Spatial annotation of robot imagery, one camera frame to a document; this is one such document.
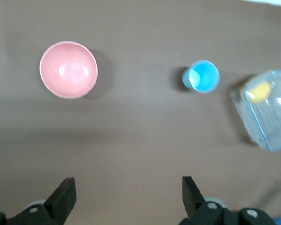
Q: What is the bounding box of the yellow round food piece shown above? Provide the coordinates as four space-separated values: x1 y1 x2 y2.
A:
244 81 272 104

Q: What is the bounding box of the pink bowl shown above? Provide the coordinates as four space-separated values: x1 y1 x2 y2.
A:
39 41 99 100

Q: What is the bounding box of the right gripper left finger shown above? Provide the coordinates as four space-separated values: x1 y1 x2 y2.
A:
14 177 77 225

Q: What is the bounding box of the blue cup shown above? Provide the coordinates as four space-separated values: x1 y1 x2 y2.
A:
181 60 220 94

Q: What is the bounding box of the clear plastic container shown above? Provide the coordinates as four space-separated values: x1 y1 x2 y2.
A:
229 69 281 153

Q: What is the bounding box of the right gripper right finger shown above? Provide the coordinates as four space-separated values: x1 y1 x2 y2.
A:
180 176 228 225

